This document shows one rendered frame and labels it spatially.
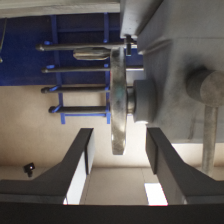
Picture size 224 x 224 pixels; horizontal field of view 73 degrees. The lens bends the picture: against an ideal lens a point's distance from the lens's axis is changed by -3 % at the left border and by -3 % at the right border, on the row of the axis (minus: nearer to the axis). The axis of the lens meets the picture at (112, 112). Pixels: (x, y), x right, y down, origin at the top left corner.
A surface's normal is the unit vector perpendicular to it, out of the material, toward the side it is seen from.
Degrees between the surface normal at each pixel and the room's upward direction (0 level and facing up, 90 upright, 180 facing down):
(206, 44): 66
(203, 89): 90
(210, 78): 90
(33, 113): 90
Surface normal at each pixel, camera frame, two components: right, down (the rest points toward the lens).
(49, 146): -0.03, 0.27
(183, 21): -0.01, 0.70
